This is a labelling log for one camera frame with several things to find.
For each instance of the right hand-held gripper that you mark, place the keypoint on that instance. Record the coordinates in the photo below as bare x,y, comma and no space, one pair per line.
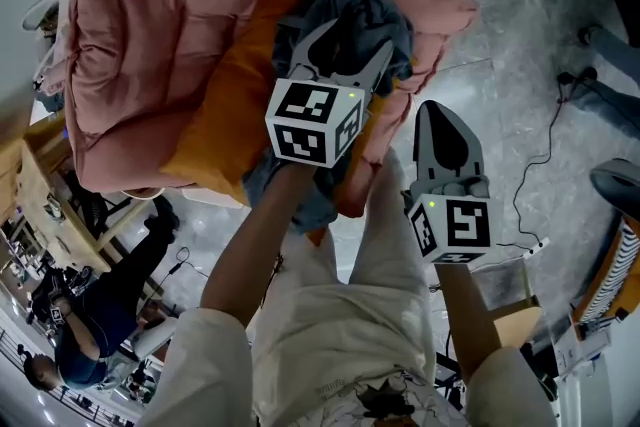
465,225

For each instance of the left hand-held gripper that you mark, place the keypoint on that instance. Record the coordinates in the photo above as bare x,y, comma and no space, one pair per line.
300,125

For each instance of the grey-blue garment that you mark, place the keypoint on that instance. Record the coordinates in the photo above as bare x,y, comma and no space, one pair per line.
370,15

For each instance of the pink sofa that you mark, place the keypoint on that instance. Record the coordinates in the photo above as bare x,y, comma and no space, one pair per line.
150,40

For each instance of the person's right forearm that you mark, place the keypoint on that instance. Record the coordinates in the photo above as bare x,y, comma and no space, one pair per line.
465,315

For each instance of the person's left forearm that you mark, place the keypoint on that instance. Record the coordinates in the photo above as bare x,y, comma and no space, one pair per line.
250,255

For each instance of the person's cream trousers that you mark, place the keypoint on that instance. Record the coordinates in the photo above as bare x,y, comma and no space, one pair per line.
385,225

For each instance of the orange cushion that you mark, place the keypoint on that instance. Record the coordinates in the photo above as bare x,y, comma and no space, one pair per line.
225,115

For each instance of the person's cream shirt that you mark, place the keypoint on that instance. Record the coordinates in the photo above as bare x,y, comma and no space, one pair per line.
340,340

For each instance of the pink bag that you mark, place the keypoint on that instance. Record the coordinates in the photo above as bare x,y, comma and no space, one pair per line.
50,82

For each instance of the light wooden table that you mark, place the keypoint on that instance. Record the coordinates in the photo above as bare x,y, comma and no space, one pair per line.
45,195

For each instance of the white chair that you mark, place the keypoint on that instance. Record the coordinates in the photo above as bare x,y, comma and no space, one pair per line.
152,340

